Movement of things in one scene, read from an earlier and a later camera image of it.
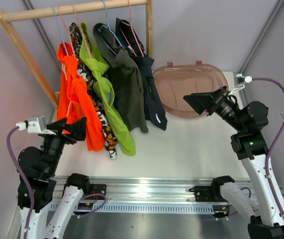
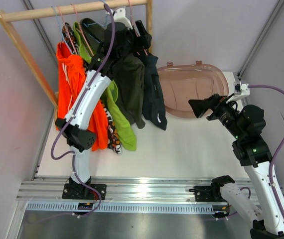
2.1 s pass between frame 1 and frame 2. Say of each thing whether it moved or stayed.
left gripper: moved
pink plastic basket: stayed
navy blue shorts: stayed
